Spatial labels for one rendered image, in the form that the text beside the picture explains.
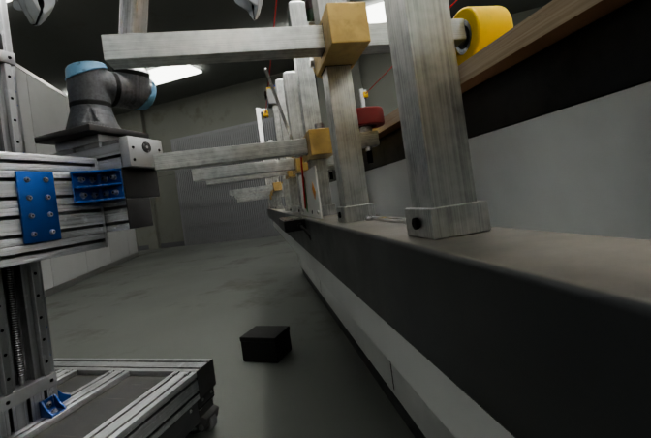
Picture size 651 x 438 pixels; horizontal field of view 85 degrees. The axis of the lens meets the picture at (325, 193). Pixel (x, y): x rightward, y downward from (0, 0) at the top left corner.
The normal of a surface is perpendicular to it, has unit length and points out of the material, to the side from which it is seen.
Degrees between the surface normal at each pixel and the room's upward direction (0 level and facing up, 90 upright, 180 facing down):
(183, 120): 90
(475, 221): 90
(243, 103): 90
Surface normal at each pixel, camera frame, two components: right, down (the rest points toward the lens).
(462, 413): -0.97, 0.13
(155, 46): 0.19, -0.04
